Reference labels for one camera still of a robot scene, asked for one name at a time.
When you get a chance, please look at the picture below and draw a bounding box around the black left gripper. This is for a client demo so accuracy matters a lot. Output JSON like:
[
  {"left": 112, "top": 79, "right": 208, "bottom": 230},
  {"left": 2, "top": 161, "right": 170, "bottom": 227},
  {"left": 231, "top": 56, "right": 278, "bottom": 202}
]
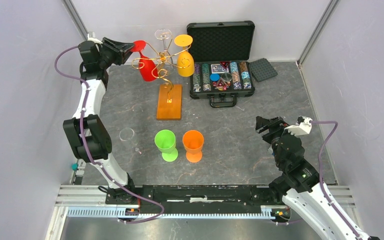
[{"left": 98, "top": 37, "right": 135, "bottom": 70}]

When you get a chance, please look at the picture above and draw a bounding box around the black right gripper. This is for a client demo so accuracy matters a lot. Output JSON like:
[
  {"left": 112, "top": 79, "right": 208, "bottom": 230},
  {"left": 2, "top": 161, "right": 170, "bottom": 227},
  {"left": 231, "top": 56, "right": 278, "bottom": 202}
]
[{"left": 254, "top": 115, "right": 298, "bottom": 168}]

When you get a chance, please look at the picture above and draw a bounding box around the red wine glass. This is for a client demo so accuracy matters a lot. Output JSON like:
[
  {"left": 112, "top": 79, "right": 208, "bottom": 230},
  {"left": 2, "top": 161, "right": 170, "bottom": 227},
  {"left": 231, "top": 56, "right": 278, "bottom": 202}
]
[{"left": 131, "top": 40, "right": 158, "bottom": 82}]

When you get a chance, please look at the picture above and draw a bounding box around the clear wine glass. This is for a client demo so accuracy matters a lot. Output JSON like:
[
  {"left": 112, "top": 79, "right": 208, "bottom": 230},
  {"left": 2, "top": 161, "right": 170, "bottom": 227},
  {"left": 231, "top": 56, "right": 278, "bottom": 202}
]
[
  {"left": 154, "top": 28, "right": 174, "bottom": 64},
  {"left": 118, "top": 127, "right": 143, "bottom": 156}
]

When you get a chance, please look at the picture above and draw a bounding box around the yellow wine glass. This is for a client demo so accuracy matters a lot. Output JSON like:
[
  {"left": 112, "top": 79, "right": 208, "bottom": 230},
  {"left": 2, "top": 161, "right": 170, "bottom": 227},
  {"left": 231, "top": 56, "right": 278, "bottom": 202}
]
[{"left": 174, "top": 34, "right": 195, "bottom": 77}]

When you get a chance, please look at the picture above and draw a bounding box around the orange wine glass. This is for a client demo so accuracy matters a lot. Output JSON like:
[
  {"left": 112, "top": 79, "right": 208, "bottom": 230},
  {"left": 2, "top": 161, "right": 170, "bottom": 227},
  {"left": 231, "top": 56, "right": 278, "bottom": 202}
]
[{"left": 182, "top": 130, "right": 204, "bottom": 163}]

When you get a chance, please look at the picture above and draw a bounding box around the green wine glass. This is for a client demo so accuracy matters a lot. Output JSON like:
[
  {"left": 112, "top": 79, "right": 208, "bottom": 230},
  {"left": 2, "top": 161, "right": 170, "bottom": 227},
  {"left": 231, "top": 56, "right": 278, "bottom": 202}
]
[{"left": 154, "top": 129, "right": 178, "bottom": 162}]

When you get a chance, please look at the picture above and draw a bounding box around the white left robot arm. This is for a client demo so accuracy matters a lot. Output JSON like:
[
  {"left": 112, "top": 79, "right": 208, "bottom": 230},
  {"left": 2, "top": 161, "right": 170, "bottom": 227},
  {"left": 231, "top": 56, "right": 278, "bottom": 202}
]
[{"left": 63, "top": 37, "right": 138, "bottom": 204}]

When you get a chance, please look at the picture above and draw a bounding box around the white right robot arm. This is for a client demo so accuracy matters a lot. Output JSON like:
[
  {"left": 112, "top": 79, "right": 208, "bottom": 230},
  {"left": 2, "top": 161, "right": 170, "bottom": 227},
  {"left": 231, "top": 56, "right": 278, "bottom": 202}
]
[{"left": 255, "top": 116, "right": 376, "bottom": 240}]

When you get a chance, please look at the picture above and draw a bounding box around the black foam pad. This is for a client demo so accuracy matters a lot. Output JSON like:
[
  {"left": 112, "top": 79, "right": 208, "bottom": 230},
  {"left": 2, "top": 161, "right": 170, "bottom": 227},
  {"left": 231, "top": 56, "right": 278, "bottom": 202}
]
[{"left": 249, "top": 58, "right": 278, "bottom": 82}]

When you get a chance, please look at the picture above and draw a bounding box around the clear round dealer button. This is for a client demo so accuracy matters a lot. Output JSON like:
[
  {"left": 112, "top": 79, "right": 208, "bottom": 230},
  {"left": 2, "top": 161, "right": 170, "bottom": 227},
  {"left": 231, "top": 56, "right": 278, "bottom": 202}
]
[{"left": 220, "top": 72, "right": 232, "bottom": 82}]

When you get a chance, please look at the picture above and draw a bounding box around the blue round chip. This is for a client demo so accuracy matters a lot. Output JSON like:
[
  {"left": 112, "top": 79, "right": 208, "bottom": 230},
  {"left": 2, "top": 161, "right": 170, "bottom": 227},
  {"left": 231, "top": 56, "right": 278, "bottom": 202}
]
[{"left": 209, "top": 73, "right": 220, "bottom": 82}]

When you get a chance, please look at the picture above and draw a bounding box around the blue playing card deck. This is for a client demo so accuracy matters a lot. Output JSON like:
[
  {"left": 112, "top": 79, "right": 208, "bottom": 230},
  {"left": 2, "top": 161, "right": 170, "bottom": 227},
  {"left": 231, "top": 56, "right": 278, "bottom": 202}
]
[{"left": 210, "top": 63, "right": 229, "bottom": 74}]

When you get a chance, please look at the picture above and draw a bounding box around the black poker chip case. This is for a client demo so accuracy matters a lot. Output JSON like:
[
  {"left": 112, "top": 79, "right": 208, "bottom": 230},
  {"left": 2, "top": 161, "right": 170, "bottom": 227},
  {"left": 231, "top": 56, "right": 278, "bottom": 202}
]
[{"left": 186, "top": 20, "right": 255, "bottom": 108}]

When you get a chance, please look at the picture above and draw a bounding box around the small teal object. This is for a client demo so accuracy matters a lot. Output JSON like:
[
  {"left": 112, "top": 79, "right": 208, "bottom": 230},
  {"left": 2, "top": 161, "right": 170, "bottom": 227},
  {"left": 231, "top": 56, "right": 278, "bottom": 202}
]
[{"left": 71, "top": 163, "right": 78, "bottom": 171}]

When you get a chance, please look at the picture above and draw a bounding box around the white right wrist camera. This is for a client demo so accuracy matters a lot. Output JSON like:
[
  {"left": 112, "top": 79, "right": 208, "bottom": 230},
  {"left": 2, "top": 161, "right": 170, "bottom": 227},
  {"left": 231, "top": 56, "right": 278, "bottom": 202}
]
[{"left": 284, "top": 116, "right": 313, "bottom": 136}]

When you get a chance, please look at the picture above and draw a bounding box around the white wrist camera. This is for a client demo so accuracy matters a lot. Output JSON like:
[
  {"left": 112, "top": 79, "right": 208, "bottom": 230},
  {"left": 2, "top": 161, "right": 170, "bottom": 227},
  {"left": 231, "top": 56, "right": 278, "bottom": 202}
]
[
  {"left": 87, "top": 31, "right": 103, "bottom": 45},
  {"left": 284, "top": 116, "right": 313, "bottom": 136}
]

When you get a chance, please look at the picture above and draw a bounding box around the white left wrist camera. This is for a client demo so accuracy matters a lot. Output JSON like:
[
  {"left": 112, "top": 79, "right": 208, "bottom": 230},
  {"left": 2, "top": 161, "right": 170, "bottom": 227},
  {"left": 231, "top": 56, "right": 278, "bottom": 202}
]
[{"left": 87, "top": 31, "right": 103, "bottom": 45}]

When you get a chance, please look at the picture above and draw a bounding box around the gold wire rack wooden base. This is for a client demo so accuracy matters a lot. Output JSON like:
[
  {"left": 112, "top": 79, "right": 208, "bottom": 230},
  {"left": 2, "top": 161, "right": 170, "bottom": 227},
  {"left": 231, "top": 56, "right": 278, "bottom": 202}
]
[{"left": 131, "top": 39, "right": 195, "bottom": 121}]

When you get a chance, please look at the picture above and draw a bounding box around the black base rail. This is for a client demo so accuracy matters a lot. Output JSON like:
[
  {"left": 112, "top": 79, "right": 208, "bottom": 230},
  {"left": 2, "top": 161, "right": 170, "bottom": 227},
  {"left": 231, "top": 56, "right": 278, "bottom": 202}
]
[{"left": 98, "top": 184, "right": 286, "bottom": 217}]

